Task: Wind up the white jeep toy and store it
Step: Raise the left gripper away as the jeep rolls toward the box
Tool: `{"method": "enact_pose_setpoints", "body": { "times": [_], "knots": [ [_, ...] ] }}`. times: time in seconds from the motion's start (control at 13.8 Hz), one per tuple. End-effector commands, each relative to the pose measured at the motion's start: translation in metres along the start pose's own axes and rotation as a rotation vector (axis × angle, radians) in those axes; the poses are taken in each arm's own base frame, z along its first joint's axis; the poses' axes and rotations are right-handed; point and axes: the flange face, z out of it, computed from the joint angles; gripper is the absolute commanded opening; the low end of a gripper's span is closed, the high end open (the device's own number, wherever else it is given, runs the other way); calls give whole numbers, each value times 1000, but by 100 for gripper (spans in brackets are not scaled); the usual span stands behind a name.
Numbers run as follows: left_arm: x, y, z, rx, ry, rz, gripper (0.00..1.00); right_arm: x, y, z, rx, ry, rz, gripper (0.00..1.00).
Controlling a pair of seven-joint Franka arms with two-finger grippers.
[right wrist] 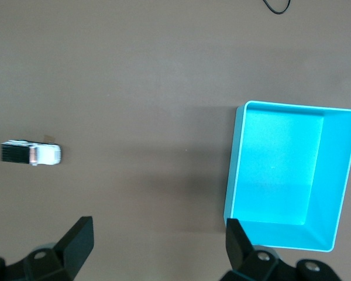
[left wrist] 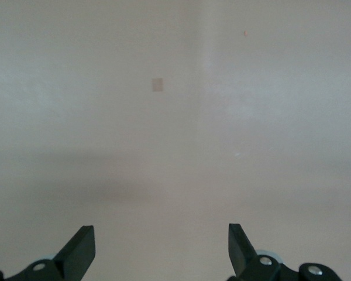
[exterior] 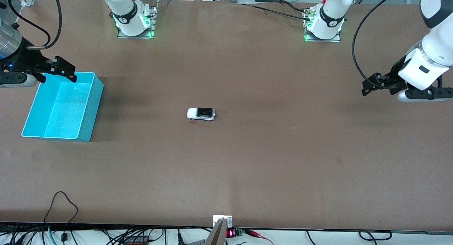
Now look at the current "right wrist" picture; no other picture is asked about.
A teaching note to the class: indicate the turquoise plastic bin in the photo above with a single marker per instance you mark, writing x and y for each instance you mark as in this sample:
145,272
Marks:
280,164

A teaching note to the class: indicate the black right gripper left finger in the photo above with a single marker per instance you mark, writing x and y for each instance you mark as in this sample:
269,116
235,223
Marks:
73,248

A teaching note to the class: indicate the white jeep toy black bed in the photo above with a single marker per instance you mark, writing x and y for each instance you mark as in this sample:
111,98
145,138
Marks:
46,155

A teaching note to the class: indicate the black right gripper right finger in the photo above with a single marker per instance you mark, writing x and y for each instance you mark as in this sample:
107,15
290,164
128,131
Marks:
242,251

